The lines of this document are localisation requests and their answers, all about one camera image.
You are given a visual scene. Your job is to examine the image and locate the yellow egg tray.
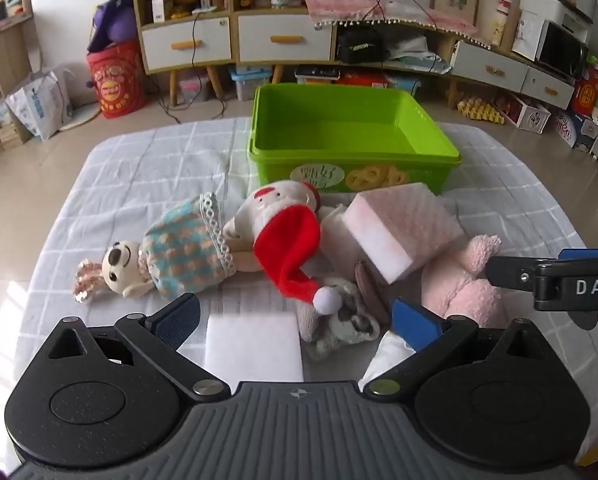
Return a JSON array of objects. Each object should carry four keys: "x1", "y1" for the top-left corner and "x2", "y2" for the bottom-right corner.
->
[{"x1": 456, "y1": 97, "x2": 506, "y2": 125}]

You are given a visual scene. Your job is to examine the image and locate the white paper bag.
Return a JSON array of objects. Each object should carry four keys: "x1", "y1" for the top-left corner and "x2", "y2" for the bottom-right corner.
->
[{"x1": 4, "y1": 67, "x2": 75, "y2": 141}]

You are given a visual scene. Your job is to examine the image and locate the wooden tv stand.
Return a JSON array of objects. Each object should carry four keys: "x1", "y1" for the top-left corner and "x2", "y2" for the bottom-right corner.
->
[{"x1": 233, "y1": 0, "x2": 580, "y2": 111}]

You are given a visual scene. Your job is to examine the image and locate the red hanging decoration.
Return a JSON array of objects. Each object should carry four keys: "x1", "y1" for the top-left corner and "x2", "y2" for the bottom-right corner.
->
[{"x1": 491, "y1": 0, "x2": 522, "y2": 47}]

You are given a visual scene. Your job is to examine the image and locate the clear box with pink lid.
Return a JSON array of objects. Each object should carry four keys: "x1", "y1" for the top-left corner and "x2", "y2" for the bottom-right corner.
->
[{"x1": 179, "y1": 77, "x2": 212, "y2": 103}]

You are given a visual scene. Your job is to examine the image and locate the white drawer with orange handle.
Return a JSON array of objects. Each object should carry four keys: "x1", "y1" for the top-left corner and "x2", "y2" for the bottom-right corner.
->
[
  {"x1": 142, "y1": 16, "x2": 232, "y2": 72},
  {"x1": 236, "y1": 12, "x2": 334, "y2": 63},
  {"x1": 451, "y1": 40, "x2": 530, "y2": 92},
  {"x1": 521, "y1": 66, "x2": 577, "y2": 110}
]

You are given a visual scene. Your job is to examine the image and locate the grey checkered blanket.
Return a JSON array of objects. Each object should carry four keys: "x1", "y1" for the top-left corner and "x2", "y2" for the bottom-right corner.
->
[{"x1": 0, "y1": 116, "x2": 598, "y2": 466}]

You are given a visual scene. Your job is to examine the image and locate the pink sponge block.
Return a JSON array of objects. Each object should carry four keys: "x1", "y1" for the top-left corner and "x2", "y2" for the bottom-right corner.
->
[{"x1": 341, "y1": 183, "x2": 466, "y2": 285}]

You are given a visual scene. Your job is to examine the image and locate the black cable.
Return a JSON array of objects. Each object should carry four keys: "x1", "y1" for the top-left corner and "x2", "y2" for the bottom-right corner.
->
[{"x1": 159, "y1": 10, "x2": 227, "y2": 121}]

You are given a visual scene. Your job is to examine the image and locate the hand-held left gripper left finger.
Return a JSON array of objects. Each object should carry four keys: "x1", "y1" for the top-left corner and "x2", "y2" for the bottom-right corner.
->
[{"x1": 46, "y1": 294, "x2": 232, "y2": 403}]

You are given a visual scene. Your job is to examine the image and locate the red cardboard box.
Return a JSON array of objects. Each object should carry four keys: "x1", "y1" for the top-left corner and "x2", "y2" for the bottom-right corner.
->
[{"x1": 336, "y1": 71, "x2": 397, "y2": 89}]

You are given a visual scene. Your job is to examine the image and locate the pink tasselled cloth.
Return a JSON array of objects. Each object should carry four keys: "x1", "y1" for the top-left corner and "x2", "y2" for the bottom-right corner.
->
[{"x1": 304, "y1": 0, "x2": 494, "y2": 51}]

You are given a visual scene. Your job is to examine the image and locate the white box with round logo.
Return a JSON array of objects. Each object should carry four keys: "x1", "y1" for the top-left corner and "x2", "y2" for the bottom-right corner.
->
[{"x1": 509, "y1": 92, "x2": 552, "y2": 133}]

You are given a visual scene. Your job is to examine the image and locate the white cloth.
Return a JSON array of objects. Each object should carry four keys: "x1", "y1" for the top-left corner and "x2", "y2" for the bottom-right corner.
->
[{"x1": 357, "y1": 332, "x2": 420, "y2": 393}]

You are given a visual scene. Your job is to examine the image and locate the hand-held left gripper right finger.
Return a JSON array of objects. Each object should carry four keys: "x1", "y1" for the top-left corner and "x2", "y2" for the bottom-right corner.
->
[{"x1": 361, "y1": 297, "x2": 550, "y2": 398}]

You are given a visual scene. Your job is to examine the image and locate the clear box with blue lid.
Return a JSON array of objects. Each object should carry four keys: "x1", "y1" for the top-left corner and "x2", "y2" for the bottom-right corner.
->
[{"x1": 229, "y1": 67, "x2": 275, "y2": 103}]

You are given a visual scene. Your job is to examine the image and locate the pink rabbit plush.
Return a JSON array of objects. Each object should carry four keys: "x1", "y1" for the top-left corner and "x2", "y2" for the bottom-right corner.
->
[{"x1": 421, "y1": 234, "x2": 510, "y2": 328}]

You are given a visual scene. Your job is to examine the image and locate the clear box with black lid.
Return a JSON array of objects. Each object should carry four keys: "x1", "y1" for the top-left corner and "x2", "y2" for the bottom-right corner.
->
[{"x1": 295, "y1": 64, "x2": 341, "y2": 86}]

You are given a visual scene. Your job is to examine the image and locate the grey plush toy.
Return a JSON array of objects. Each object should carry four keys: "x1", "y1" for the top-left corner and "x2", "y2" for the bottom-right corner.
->
[{"x1": 296, "y1": 276, "x2": 381, "y2": 361}]

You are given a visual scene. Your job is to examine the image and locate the white round floor base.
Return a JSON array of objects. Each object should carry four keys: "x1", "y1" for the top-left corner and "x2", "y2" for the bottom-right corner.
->
[{"x1": 54, "y1": 102, "x2": 105, "y2": 131}]

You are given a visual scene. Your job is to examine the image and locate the santa plush with red hat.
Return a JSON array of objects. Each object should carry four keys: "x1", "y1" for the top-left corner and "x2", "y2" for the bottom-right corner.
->
[{"x1": 224, "y1": 180, "x2": 342, "y2": 311}]

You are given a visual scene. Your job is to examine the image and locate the green plastic bin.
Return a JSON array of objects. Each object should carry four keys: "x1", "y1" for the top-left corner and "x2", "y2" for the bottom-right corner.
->
[{"x1": 247, "y1": 82, "x2": 463, "y2": 196}]

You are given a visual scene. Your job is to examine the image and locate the bunny plush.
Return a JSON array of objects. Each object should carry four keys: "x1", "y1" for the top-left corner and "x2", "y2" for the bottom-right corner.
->
[{"x1": 73, "y1": 192, "x2": 265, "y2": 306}]

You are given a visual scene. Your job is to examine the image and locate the purple plush toy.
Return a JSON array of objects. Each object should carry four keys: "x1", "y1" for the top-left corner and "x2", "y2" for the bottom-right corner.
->
[{"x1": 86, "y1": 0, "x2": 140, "y2": 53}]

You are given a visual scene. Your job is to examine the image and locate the red printed bucket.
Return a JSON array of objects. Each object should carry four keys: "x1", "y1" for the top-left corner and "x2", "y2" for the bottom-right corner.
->
[{"x1": 86, "y1": 40, "x2": 147, "y2": 120}]

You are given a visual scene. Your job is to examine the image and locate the pile of white papers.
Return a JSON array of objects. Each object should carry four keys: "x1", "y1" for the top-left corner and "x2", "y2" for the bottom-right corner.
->
[{"x1": 384, "y1": 35, "x2": 452, "y2": 76}]

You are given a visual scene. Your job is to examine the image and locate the wooden shelf cabinet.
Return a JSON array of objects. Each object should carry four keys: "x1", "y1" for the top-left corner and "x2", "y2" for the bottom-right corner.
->
[{"x1": 129, "y1": 0, "x2": 237, "y2": 106}]

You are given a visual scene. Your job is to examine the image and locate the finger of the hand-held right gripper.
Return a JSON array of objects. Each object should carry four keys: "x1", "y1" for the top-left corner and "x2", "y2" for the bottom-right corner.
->
[
  {"x1": 559, "y1": 247, "x2": 598, "y2": 263},
  {"x1": 484, "y1": 254, "x2": 560, "y2": 292}
]

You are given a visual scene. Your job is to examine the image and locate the wooden desk with shelves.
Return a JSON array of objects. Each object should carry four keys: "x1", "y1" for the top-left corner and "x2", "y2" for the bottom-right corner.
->
[{"x1": 0, "y1": 0, "x2": 42, "y2": 153}]

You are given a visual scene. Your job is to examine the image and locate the brown round pad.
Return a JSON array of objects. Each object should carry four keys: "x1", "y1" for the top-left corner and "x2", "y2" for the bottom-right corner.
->
[{"x1": 354, "y1": 259, "x2": 395, "y2": 321}]

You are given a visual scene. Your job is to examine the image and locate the black microwave oven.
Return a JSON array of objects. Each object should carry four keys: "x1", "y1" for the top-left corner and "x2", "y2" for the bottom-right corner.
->
[{"x1": 534, "y1": 20, "x2": 590, "y2": 81}]

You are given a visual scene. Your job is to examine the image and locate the white appliance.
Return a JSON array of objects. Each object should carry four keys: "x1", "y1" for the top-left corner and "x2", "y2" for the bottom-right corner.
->
[{"x1": 511, "y1": 0, "x2": 594, "y2": 61}]

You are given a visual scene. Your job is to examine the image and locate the black bag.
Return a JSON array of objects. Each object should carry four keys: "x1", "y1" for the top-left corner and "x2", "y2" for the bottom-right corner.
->
[{"x1": 338, "y1": 27, "x2": 387, "y2": 66}]

